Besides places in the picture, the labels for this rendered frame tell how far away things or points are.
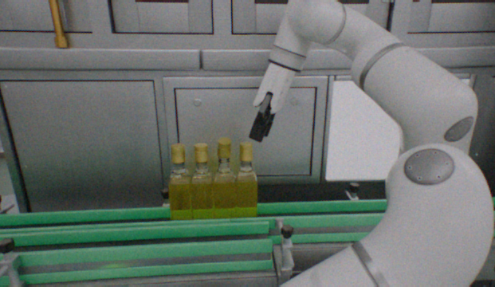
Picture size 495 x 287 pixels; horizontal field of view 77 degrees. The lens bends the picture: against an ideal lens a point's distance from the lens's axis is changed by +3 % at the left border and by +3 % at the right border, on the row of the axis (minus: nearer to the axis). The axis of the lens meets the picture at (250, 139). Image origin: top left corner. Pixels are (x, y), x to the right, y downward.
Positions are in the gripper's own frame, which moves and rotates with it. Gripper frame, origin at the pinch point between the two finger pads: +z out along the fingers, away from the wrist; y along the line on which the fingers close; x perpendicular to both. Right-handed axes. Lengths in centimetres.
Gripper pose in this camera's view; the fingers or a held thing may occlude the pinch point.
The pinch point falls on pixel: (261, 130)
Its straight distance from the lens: 69.9
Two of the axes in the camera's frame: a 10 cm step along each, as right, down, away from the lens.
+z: -3.2, 8.9, 3.3
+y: -2.9, 2.3, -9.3
